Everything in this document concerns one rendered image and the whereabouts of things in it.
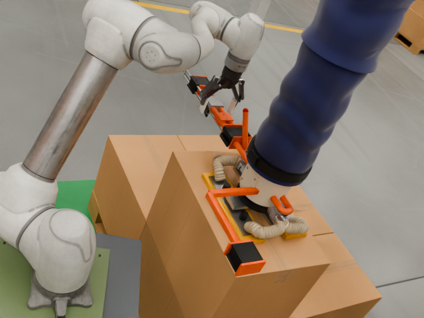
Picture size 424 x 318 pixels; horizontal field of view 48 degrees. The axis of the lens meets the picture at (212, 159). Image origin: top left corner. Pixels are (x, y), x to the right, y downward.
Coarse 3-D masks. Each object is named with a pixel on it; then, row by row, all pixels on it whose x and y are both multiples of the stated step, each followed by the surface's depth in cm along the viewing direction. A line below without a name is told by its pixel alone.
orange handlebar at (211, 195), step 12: (216, 120) 192; (228, 120) 190; (216, 192) 154; (228, 192) 156; (240, 192) 159; (252, 192) 162; (216, 204) 149; (276, 204) 161; (288, 204) 162; (216, 216) 148; (228, 228) 143
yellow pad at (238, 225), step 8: (208, 176) 179; (208, 184) 176; (216, 184) 176; (224, 184) 174; (224, 200) 170; (224, 208) 168; (232, 216) 165; (240, 216) 165; (248, 216) 168; (232, 224) 163; (240, 224) 164; (240, 232) 161; (240, 240) 159; (256, 240) 161; (264, 240) 163
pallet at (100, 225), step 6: (90, 198) 272; (96, 198) 265; (90, 204) 272; (96, 204) 264; (90, 210) 272; (96, 210) 264; (96, 216) 264; (102, 216) 256; (96, 222) 266; (102, 222) 269; (96, 228) 265; (102, 228) 266; (108, 234) 249
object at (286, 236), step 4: (284, 216) 175; (288, 216) 176; (292, 216) 177; (284, 232) 169; (284, 236) 169; (288, 236) 168; (292, 236) 169; (296, 236) 170; (300, 236) 172; (304, 236) 173
